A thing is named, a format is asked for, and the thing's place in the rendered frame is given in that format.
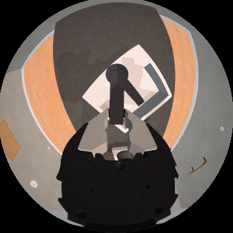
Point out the white rectangular sink basin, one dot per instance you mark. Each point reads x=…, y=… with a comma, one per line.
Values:
x=144, y=76

